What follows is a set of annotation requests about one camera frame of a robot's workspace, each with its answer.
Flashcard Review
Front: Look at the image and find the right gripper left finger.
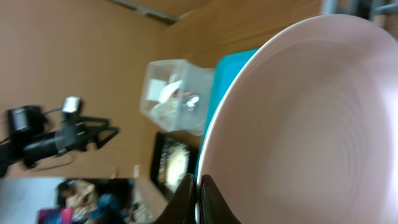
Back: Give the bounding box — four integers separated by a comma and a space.
154, 174, 197, 224

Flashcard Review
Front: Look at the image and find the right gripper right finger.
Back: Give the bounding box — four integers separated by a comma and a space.
199, 174, 241, 224

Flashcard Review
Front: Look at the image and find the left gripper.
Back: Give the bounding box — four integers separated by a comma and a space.
55, 116, 119, 156

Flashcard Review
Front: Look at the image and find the white rice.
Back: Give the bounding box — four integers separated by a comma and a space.
157, 143, 190, 192

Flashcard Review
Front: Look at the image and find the white napkin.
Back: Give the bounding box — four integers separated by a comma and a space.
150, 80, 182, 118

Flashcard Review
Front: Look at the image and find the red snack wrapper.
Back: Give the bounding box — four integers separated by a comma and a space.
175, 91, 200, 110

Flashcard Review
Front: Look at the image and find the pink plate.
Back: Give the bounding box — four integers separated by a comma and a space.
197, 14, 397, 223

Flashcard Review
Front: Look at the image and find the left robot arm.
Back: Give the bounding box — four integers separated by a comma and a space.
1, 106, 119, 178

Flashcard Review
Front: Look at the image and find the grey dishwasher rack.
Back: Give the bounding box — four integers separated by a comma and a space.
320, 0, 397, 39

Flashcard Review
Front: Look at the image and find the black plastic tray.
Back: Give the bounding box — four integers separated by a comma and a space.
150, 132, 198, 201

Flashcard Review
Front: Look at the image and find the clear plastic bin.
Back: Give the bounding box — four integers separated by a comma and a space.
139, 59, 215, 136

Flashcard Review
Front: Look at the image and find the teal serving tray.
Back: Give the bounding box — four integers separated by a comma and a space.
195, 49, 257, 177

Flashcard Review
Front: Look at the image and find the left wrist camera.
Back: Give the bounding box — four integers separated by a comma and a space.
62, 96, 80, 113

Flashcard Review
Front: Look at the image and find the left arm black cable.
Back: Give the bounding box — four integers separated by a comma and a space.
0, 107, 78, 172

